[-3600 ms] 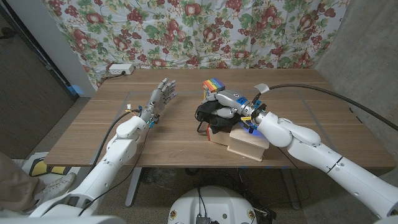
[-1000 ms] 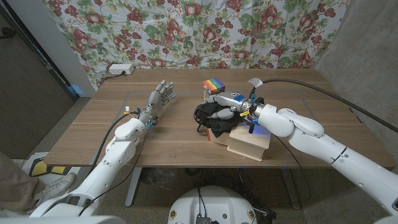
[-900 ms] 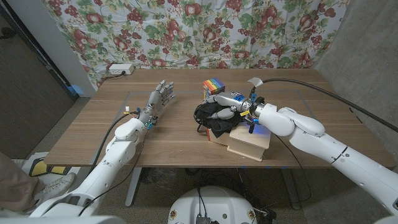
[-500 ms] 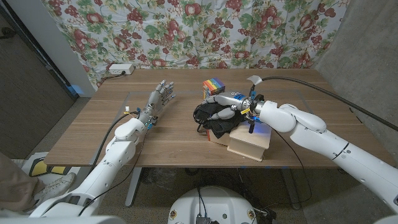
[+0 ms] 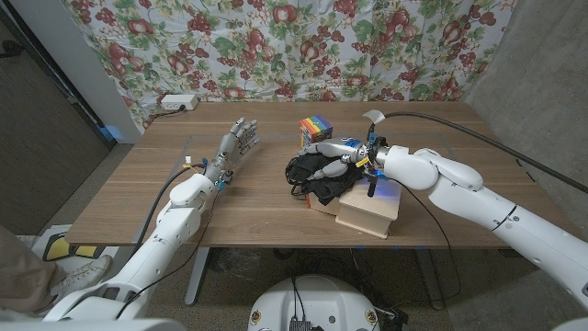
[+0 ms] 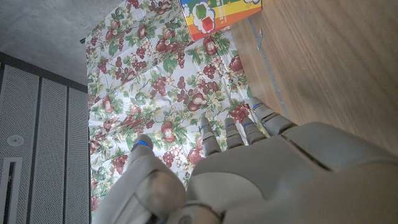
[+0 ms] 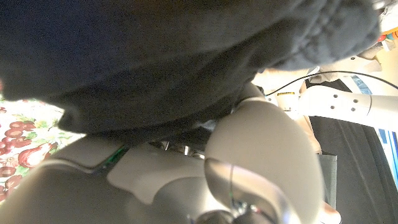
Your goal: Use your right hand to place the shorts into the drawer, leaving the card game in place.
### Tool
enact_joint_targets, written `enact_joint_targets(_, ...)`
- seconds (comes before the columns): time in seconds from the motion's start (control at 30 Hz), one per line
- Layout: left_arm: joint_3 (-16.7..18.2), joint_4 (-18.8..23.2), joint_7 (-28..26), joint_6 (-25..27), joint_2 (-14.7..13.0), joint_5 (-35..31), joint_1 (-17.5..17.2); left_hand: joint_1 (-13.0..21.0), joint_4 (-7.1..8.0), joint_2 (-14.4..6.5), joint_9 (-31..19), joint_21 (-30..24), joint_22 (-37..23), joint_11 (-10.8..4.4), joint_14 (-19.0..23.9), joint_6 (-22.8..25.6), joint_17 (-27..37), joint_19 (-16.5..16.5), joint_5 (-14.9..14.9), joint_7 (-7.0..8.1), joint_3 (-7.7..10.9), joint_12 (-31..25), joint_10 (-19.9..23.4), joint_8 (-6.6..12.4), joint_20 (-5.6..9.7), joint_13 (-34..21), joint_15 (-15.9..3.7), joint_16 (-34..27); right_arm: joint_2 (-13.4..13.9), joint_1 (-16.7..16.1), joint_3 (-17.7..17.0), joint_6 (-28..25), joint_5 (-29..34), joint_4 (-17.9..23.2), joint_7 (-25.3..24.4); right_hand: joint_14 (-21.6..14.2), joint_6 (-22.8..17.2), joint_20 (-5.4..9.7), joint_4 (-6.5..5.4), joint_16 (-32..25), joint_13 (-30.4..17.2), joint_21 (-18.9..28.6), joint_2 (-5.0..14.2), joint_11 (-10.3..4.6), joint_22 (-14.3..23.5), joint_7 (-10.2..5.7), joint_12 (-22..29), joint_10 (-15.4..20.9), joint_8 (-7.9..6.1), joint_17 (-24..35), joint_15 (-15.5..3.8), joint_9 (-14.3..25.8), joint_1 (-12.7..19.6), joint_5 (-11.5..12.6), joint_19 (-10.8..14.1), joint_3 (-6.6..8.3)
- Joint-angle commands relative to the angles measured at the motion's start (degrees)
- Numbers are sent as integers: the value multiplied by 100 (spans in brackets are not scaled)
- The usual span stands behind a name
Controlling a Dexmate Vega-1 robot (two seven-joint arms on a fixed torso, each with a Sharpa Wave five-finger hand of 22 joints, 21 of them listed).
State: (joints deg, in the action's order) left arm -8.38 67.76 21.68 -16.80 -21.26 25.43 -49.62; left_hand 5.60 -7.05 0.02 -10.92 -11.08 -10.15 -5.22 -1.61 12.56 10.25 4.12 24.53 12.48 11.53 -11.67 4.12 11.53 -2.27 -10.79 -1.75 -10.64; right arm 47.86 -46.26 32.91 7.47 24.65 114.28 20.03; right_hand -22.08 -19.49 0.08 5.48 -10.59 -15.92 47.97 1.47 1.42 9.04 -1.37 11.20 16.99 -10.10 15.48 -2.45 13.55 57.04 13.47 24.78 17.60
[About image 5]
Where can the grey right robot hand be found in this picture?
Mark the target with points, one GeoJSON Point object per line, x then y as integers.
{"type": "Point", "coordinates": [337, 154]}

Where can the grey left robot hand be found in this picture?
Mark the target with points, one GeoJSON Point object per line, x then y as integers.
{"type": "Point", "coordinates": [229, 149]}

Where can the black shorts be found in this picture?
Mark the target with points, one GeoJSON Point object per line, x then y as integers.
{"type": "Point", "coordinates": [321, 177]}

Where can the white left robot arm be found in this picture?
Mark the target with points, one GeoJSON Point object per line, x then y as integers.
{"type": "Point", "coordinates": [156, 241]}

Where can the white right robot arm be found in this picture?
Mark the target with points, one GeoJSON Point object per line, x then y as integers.
{"type": "Point", "coordinates": [478, 197]}

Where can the rainbow card game box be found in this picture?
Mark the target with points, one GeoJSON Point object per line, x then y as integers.
{"type": "Point", "coordinates": [316, 126]}

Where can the wooden box with slot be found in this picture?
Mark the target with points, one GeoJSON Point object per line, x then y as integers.
{"type": "Point", "coordinates": [367, 209]}

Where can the white power strip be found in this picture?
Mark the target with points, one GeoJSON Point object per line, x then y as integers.
{"type": "Point", "coordinates": [179, 102]}

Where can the floral fruit backdrop cloth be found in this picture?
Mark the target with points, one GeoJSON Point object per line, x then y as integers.
{"type": "Point", "coordinates": [294, 50]}

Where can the blue tape patch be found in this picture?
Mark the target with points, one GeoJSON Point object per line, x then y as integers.
{"type": "Point", "coordinates": [112, 133]}

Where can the grey metal table leg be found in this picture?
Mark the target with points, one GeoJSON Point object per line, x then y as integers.
{"type": "Point", "coordinates": [197, 276]}
{"type": "Point", "coordinates": [429, 280]}

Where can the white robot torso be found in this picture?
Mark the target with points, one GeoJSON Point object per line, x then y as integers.
{"type": "Point", "coordinates": [317, 303]}

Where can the dark brown door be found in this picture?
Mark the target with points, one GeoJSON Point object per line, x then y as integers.
{"type": "Point", "coordinates": [41, 138]}

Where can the yellow and black object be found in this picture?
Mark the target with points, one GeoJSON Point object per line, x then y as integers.
{"type": "Point", "coordinates": [64, 248]}

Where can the white sneaker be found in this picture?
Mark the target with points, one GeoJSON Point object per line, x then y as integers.
{"type": "Point", "coordinates": [80, 278]}

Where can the person's beige trouser leg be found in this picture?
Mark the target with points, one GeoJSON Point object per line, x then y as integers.
{"type": "Point", "coordinates": [23, 271]}

